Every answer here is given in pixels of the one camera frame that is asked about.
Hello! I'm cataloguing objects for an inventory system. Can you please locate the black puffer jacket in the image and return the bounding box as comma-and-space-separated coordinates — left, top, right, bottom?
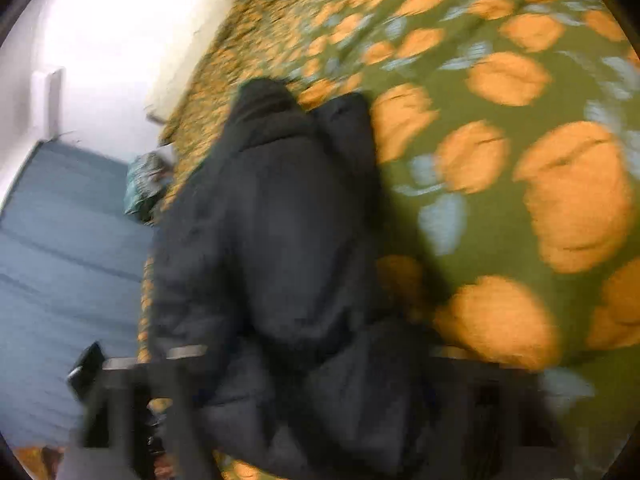
149, 79, 433, 479

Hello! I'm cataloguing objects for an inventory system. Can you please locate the pile of clothes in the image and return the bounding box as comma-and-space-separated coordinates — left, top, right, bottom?
124, 144, 176, 223

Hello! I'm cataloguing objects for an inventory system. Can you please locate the blue grey curtain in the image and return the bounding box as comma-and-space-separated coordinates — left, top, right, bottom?
0, 143, 153, 448

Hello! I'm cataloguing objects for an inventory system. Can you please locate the green floral bed quilt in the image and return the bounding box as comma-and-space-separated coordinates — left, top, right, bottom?
155, 0, 639, 479

